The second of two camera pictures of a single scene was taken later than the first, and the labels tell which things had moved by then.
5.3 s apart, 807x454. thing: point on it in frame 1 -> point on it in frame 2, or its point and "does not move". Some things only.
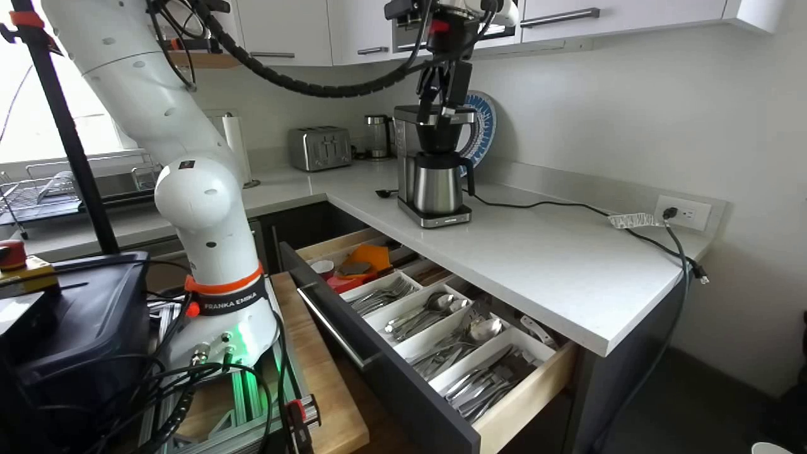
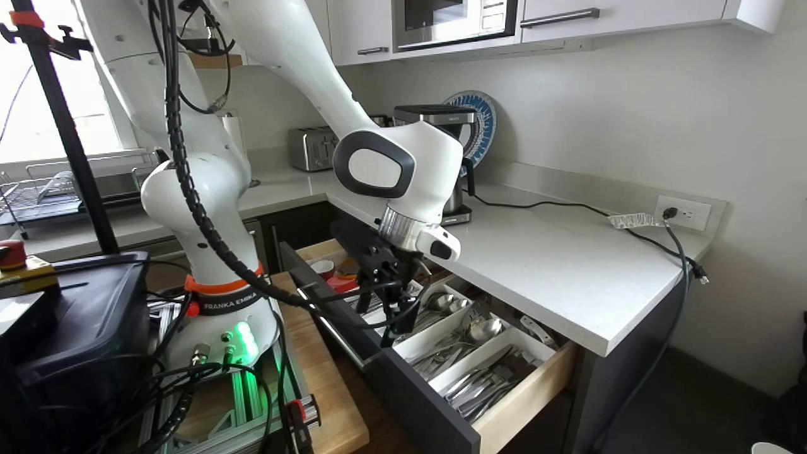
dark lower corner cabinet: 299,229 does not move
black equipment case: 79,376 does not move
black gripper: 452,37 -> 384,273
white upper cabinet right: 586,22 does not move
